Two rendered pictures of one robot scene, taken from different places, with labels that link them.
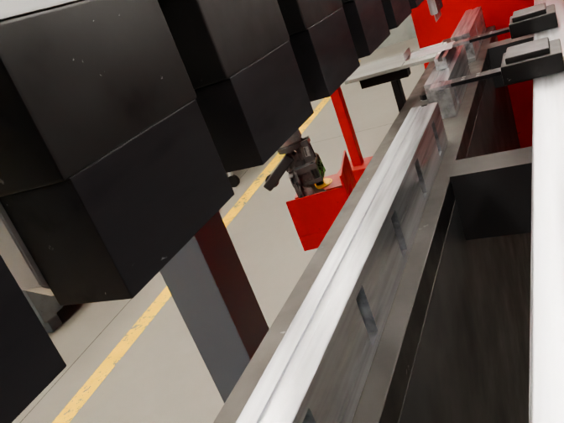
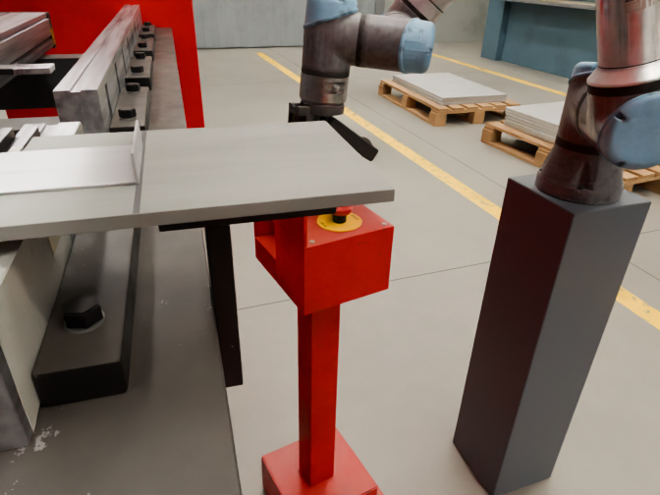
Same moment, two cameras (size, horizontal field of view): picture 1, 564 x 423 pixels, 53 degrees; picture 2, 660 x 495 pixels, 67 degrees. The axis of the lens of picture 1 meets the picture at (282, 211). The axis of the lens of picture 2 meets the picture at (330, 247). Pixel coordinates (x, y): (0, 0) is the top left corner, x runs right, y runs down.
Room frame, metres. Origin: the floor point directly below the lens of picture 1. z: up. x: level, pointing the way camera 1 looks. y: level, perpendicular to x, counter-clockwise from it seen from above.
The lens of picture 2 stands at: (1.99, -0.66, 1.14)
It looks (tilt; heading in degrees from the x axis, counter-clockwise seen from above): 29 degrees down; 133
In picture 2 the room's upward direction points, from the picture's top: 1 degrees clockwise
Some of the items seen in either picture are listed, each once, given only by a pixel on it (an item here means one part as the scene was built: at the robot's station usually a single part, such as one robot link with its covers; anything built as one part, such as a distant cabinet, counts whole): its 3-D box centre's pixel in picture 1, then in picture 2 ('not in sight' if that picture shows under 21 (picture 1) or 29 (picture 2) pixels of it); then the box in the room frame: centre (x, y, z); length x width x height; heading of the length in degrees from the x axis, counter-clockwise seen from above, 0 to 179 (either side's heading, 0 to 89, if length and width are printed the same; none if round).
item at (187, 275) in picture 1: (224, 315); (531, 346); (1.72, 0.31, 0.39); 0.18 x 0.18 x 0.78; 64
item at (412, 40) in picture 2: not in sight; (395, 43); (1.50, 0.00, 1.03); 0.11 x 0.11 x 0.08; 36
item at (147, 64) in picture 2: not in sight; (140, 72); (0.74, -0.04, 0.89); 0.30 x 0.05 x 0.03; 150
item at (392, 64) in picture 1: (394, 63); (195, 166); (1.66, -0.46, 1.00); 0.26 x 0.18 x 0.01; 60
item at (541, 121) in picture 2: not in sight; (592, 131); (0.99, 2.96, 0.21); 1.03 x 0.64 x 0.13; 157
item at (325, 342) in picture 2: not in sight; (317, 385); (1.46, -0.12, 0.39); 0.06 x 0.06 x 0.54; 73
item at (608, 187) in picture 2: not in sight; (583, 163); (1.72, 0.31, 0.82); 0.15 x 0.15 x 0.10
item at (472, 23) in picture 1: (470, 33); not in sight; (2.06, -0.86, 0.92); 0.50 x 0.06 x 0.10; 150
